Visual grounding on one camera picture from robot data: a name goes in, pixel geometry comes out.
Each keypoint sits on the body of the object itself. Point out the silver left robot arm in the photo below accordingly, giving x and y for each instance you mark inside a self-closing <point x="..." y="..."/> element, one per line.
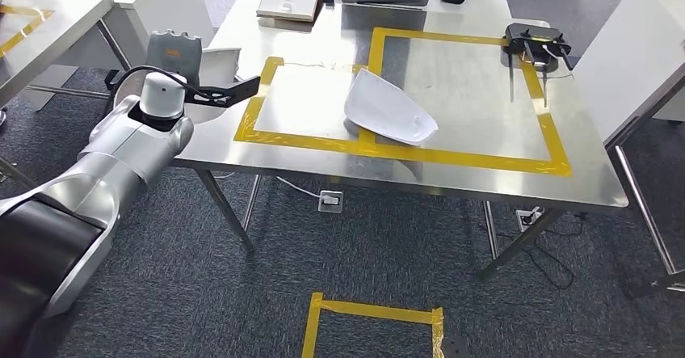
<point x="107" y="157"/>

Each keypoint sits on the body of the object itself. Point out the yellow tape rectangle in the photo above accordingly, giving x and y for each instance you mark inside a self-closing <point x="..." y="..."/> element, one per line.
<point x="21" y="37"/>

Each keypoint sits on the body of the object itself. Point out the black remote controller with antennas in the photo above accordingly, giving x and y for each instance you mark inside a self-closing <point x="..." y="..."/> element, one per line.
<point x="530" y="33"/>

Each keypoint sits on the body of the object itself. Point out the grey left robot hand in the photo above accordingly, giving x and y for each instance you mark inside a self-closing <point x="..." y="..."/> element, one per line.
<point x="174" y="56"/>

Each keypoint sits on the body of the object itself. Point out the stainless steel workbench table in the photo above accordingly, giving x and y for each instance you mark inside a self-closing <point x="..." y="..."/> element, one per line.
<point x="481" y="104"/>

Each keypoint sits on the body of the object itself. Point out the yellow floor tape square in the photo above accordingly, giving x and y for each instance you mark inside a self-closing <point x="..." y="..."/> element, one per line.
<point x="374" y="310"/>

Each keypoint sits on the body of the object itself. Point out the white floor socket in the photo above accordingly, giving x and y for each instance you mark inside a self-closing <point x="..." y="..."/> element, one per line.
<point x="331" y="201"/>
<point x="527" y="220"/>

